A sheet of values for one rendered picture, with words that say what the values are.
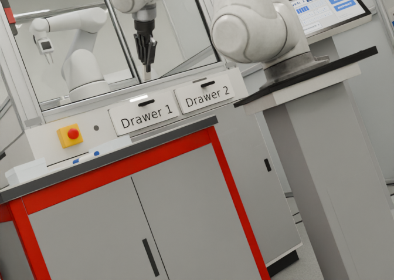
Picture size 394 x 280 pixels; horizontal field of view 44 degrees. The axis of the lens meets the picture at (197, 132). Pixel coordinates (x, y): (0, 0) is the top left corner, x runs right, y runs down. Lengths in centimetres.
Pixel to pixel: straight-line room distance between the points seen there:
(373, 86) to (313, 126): 167
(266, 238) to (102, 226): 114
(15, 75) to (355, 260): 129
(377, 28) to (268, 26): 174
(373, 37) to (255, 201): 130
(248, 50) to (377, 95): 189
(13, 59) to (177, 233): 92
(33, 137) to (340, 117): 105
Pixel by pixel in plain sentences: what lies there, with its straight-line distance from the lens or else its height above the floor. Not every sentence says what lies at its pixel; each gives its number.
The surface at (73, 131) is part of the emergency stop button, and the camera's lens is 178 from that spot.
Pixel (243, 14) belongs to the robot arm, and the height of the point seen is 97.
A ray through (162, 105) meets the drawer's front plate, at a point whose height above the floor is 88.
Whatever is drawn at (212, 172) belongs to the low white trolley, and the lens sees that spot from 138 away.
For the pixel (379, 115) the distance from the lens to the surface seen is 312.
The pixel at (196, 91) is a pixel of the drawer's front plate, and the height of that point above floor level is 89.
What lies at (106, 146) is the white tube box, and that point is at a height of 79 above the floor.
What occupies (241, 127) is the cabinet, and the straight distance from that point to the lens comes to 221.
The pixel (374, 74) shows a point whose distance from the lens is 307.
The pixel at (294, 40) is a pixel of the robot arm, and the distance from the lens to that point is 147.
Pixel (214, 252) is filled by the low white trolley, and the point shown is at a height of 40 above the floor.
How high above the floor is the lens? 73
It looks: level
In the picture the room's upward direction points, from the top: 20 degrees counter-clockwise
